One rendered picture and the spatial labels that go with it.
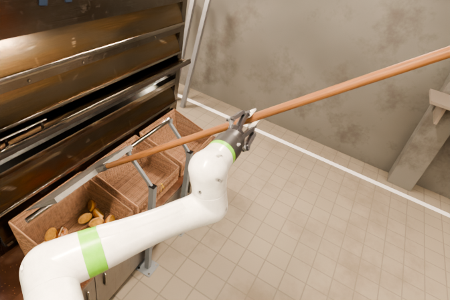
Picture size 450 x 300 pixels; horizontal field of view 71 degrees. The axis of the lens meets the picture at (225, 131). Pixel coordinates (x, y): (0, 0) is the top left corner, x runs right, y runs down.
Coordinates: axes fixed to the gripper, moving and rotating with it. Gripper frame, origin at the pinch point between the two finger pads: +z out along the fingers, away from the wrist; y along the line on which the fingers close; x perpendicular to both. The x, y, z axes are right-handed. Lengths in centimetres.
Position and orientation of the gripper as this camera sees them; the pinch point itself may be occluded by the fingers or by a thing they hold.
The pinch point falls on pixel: (252, 118)
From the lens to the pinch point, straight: 115.9
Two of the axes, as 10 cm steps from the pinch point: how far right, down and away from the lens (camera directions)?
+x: 7.9, -2.6, -5.6
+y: 4.5, 8.6, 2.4
